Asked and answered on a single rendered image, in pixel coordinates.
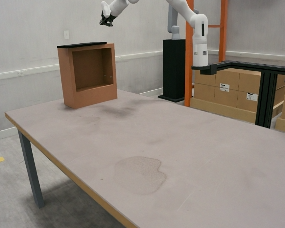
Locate brown open-front cabinet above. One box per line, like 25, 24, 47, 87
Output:
58, 43, 118, 109

